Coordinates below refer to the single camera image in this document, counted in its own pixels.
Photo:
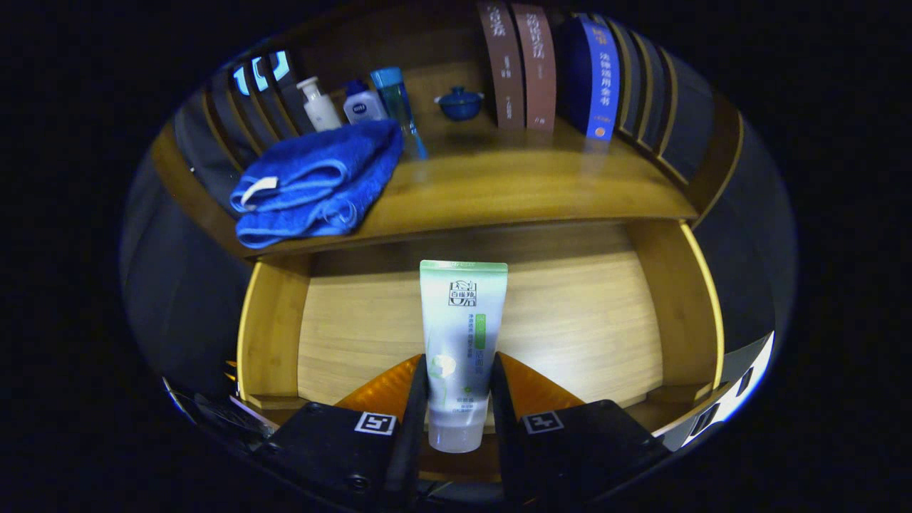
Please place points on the white pump bottle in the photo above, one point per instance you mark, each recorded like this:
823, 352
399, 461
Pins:
320, 110

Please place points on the wooden countertop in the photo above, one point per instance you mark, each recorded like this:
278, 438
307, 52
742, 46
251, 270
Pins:
513, 178

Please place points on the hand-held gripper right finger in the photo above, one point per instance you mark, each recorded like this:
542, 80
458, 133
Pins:
504, 442

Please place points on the blue book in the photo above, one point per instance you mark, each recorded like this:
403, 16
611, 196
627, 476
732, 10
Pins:
598, 78

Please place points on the wooden cabinet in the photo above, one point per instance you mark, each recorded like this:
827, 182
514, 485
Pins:
442, 64

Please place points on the dark brown book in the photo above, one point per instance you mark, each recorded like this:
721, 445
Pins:
502, 71

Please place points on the wooden drawer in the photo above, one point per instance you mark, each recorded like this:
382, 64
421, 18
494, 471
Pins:
570, 320

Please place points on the reddish brown book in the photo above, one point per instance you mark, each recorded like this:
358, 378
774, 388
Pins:
538, 71

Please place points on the white device with dark slots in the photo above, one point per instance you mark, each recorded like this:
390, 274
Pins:
734, 402

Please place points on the folded blue towel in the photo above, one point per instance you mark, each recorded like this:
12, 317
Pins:
313, 178

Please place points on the white and green tube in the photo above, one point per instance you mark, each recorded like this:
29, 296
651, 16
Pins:
463, 320

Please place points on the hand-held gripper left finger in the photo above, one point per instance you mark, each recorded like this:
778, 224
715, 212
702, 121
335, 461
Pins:
412, 434

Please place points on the white bottle with blue cap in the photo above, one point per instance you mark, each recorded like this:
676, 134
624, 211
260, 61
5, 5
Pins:
363, 108

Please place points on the teal translucent bottle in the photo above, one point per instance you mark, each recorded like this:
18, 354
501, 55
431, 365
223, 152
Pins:
392, 92

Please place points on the small blue lidded cup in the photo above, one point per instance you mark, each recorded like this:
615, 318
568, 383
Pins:
459, 105

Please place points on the black backdrop cloth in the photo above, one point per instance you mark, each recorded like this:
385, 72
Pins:
164, 285

